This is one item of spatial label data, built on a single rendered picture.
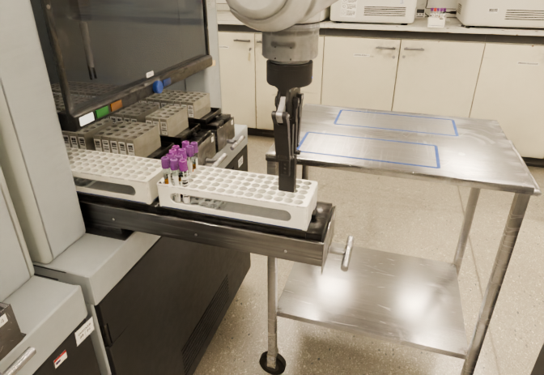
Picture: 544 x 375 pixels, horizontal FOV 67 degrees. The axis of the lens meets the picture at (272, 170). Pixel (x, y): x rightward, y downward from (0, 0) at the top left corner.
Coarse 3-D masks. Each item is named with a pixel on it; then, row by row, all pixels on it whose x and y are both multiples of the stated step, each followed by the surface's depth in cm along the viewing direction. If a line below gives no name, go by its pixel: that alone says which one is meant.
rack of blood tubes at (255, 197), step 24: (216, 168) 84; (168, 192) 78; (192, 192) 76; (216, 192) 75; (240, 192) 76; (264, 192) 76; (288, 192) 75; (312, 192) 75; (240, 216) 75; (264, 216) 78; (288, 216) 78
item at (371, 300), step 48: (336, 144) 107; (384, 144) 107; (432, 144) 107; (480, 144) 107; (528, 192) 87; (288, 288) 136; (336, 288) 136; (384, 288) 136; (432, 288) 136; (384, 336) 118; (432, 336) 118; (480, 336) 106
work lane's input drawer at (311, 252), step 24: (96, 216) 84; (120, 216) 82; (144, 216) 80; (168, 216) 79; (192, 216) 78; (216, 216) 76; (312, 216) 76; (192, 240) 79; (216, 240) 77; (240, 240) 76; (264, 240) 74; (288, 240) 72; (312, 240) 72; (312, 264) 73
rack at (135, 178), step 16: (80, 160) 88; (96, 160) 87; (112, 160) 89; (128, 160) 88; (144, 160) 88; (160, 160) 87; (80, 176) 83; (96, 176) 82; (112, 176) 81; (128, 176) 82; (144, 176) 81; (160, 176) 83; (96, 192) 84; (112, 192) 83; (128, 192) 87; (144, 192) 80
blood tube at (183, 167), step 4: (180, 160) 75; (184, 160) 75; (180, 164) 75; (184, 164) 74; (180, 168) 75; (184, 168) 75; (184, 172) 75; (184, 176) 76; (184, 180) 76; (188, 180) 77; (184, 184) 77; (188, 184) 77; (184, 196) 78; (188, 196) 78; (184, 200) 78; (188, 200) 79
